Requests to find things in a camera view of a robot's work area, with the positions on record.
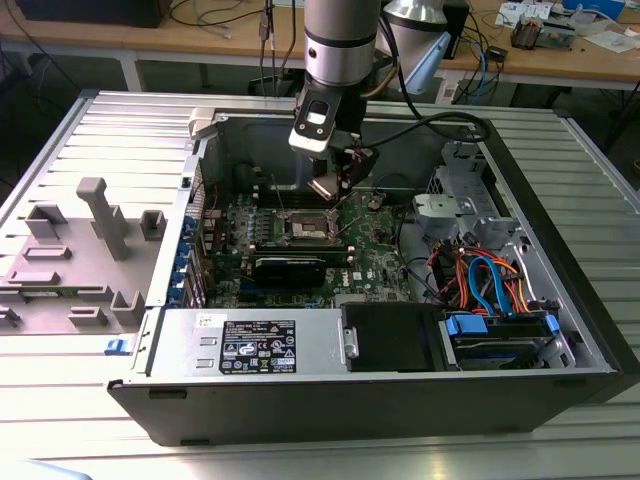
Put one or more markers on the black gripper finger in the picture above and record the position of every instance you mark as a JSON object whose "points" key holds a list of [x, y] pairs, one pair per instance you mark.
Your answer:
{"points": [[357, 160], [320, 167]]}

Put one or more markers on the silver CPU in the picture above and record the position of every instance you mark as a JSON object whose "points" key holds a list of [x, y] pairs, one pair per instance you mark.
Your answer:
{"points": [[325, 185]]}

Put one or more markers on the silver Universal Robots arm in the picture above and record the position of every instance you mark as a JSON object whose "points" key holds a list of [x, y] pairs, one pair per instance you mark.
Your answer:
{"points": [[340, 50]]}

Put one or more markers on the black RAM slot bank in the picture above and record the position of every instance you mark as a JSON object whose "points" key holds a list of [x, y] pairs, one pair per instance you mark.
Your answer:
{"points": [[300, 248], [290, 196]]}

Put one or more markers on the metal locking lever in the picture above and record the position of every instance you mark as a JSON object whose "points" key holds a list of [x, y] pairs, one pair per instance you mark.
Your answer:
{"points": [[279, 197], [347, 227]]}

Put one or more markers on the CPU socket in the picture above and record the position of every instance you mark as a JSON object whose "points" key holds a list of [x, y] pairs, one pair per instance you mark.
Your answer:
{"points": [[305, 227]]}

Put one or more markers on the blue expansion slot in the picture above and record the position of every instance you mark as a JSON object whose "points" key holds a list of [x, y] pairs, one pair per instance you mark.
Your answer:
{"points": [[247, 290]]}

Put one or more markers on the round coin battery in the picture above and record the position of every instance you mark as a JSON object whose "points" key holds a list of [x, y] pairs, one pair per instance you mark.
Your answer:
{"points": [[374, 203]]}

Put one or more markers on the green motherboard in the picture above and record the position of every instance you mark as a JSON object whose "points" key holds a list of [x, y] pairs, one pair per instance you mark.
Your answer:
{"points": [[370, 235]]}

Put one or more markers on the pale blue teach pendant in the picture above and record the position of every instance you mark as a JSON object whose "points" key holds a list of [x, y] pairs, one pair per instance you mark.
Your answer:
{"points": [[429, 62]]}

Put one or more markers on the silver drive cage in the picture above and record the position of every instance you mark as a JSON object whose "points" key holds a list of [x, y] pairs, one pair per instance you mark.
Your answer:
{"points": [[440, 210]]}

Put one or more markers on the black graphics card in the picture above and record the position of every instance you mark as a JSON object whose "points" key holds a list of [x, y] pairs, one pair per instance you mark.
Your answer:
{"points": [[287, 274]]}

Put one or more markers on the silver case latch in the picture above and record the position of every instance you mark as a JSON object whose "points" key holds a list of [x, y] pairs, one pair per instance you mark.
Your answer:
{"points": [[202, 122]]}

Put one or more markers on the black upright box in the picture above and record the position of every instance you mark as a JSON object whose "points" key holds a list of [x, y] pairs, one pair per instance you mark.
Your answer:
{"points": [[457, 30]]}

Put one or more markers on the small black adapter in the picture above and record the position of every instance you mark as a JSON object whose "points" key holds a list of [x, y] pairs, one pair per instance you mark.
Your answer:
{"points": [[497, 52]]}

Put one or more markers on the black plastic shroud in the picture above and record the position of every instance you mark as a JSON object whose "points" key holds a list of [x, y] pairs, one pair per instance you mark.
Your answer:
{"points": [[390, 337]]}

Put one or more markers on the brown coil transformer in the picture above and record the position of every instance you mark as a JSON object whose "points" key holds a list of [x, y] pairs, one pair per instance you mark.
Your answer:
{"points": [[525, 35]]}

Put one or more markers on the white printed leaflet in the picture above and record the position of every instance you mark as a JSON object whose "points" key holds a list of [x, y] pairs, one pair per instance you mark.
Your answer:
{"points": [[520, 10]]}

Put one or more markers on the hard disk in blue carrier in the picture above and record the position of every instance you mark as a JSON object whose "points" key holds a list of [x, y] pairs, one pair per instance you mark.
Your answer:
{"points": [[465, 327]]}

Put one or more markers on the small green circuit board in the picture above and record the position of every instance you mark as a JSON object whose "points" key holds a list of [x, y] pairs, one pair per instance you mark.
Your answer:
{"points": [[557, 35]]}

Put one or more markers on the silver power supply unit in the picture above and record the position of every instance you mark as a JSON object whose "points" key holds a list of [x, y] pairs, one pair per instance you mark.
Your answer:
{"points": [[175, 345]]}

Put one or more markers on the black PC case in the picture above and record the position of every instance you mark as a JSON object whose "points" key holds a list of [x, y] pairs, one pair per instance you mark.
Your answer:
{"points": [[300, 410]]}

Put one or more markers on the grey parts rack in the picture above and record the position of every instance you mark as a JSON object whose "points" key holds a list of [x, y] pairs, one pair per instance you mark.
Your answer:
{"points": [[75, 260]]}

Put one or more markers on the white paper sheets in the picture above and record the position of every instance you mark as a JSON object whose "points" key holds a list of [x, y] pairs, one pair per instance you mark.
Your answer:
{"points": [[607, 40]]}

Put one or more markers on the blue cardboard box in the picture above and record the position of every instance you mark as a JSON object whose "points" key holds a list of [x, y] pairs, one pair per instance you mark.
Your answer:
{"points": [[600, 7]]}

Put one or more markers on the blue plastic clip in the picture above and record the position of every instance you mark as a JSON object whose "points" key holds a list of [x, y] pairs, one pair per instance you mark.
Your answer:
{"points": [[117, 346]]}

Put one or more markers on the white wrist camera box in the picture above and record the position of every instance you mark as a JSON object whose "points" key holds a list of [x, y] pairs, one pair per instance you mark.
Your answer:
{"points": [[307, 142]]}

